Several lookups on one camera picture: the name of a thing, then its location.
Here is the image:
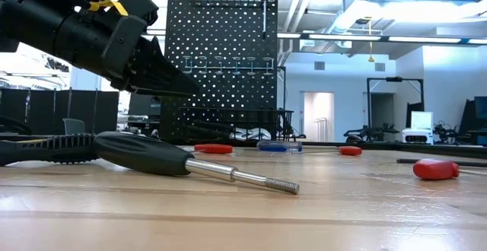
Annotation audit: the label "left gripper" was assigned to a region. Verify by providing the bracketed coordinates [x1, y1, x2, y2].
[56, 9, 201, 97]

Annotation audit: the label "large black-handled screwdriver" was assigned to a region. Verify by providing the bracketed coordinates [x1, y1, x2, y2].
[93, 131, 301, 195]

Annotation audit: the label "red-handled hex key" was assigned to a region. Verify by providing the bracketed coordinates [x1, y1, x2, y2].
[193, 143, 234, 155]
[412, 158, 487, 181]
[337, 145, 363, 157]

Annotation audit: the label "ribbed black-handled screwdriver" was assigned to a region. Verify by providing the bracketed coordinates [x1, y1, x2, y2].
[0, 133, 98, 167]

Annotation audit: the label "blue-handled screwdriver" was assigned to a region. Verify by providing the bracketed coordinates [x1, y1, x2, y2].
[256, 140, 341, 154]

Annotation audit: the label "black metal peg board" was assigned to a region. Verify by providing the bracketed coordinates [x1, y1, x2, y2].
[159, 0, 279, 145]

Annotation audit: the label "black monitor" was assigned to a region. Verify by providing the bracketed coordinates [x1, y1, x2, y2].
[127, 91, 163, 118]
[458, 97, 487, 146]

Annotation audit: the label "yellow tape tag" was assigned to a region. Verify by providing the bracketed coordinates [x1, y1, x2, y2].
[88, 0, 129, 17]

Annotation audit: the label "grey chair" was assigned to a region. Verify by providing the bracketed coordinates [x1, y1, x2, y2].
[62, 118, 87, 136]

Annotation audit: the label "black partition panels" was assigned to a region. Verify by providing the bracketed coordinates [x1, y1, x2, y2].
[0, 88, 119, 136]

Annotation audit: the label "white door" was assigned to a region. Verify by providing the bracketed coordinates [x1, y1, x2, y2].
[303, 91, 336, 141]

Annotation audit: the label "ceiling light strip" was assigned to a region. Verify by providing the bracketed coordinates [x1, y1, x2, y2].
[277, 33, 487, 45]

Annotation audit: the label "white box device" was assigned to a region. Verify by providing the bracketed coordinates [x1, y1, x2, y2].
[402, 111, 434, 145]

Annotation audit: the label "silver ring hook rail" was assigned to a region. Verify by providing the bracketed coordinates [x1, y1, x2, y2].
[181, 56, 275, 76]

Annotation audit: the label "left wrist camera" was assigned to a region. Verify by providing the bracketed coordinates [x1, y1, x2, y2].
[116, 0, 160, 27]

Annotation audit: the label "black wire basket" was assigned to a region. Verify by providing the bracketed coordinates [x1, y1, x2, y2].
[178, 106, 294, 142]

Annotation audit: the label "black rack frame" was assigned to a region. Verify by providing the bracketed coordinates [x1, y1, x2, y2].
[366, 77, 425, 130]

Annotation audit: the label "yellow hanging cord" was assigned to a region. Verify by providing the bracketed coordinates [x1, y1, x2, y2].
[365, 17, 376, 64]

